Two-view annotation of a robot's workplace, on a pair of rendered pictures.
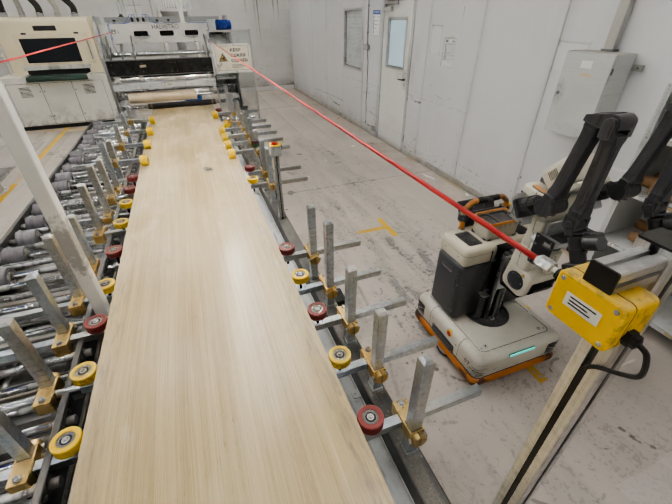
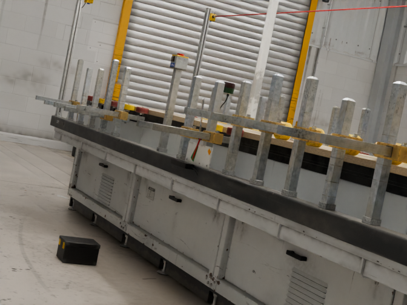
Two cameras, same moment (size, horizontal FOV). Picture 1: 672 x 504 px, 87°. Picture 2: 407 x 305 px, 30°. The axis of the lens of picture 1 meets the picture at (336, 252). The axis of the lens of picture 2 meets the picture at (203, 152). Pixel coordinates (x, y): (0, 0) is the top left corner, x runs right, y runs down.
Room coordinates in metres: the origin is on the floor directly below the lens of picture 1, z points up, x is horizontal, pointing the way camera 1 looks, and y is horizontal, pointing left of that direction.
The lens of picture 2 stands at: (6.28, 0.15, 0.95)
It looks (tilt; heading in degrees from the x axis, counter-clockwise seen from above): 3 degrees down; 174
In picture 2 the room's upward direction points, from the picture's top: 11 degrees clockwise
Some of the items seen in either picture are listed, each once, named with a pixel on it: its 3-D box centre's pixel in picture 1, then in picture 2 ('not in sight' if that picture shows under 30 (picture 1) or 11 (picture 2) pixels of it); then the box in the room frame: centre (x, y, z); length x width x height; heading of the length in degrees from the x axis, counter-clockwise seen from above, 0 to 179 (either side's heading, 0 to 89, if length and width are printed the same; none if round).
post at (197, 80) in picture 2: (271, 179); (188, 123); (2.48, 0.47, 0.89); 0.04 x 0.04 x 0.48; 21
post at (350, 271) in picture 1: (350, 313); (94, 103); (1.08, -0.06, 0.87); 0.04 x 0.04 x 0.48; 21
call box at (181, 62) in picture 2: (275, 150); (178, 63); (2.24, 0.38, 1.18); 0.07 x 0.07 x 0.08; 21
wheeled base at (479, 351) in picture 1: (481, 324); not in sight; (1.70, -0.97, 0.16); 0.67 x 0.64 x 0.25; 20
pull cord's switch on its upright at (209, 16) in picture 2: not in sight; (198, 74); (-0.07, 0.70, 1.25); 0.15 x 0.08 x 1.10; 21
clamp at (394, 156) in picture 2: not in sight; (390, 152); (3.90, 1.01, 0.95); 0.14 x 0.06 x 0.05; 21
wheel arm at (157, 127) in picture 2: (274, 170); (196, 135); (2.78, 0.49, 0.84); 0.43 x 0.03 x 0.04; 111
